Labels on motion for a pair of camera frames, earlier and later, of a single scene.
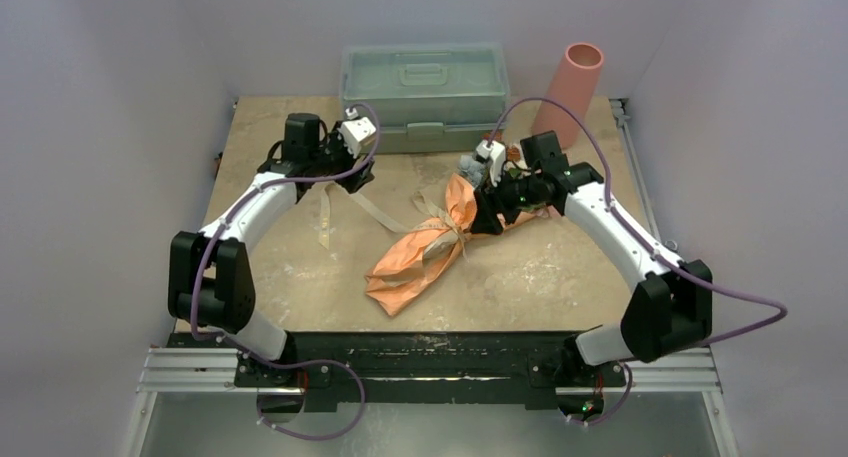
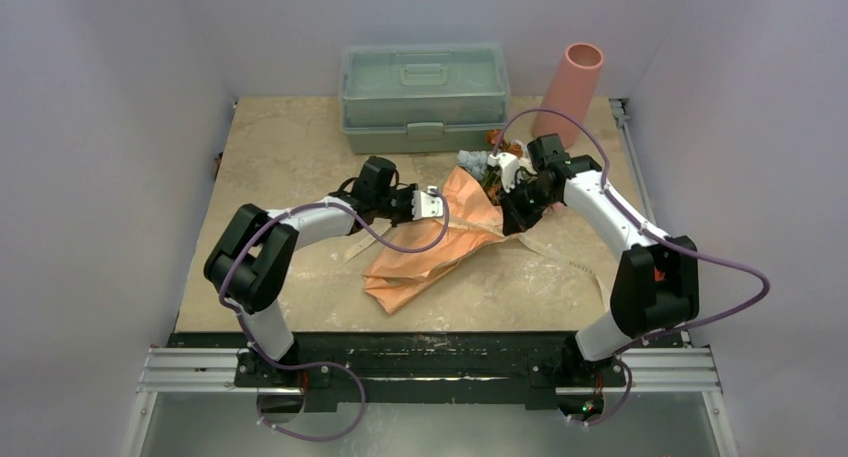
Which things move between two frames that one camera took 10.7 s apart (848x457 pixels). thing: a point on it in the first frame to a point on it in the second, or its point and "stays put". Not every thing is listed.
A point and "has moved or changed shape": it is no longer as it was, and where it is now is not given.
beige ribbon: [425, 219] has moved or changed shape
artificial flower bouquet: [477, 174] has moved or changed shape
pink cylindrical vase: [572, 87] stays put
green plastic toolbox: [429, 98] stays put
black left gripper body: [334, 159] to [396, 205]
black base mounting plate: [381, 369] stays put
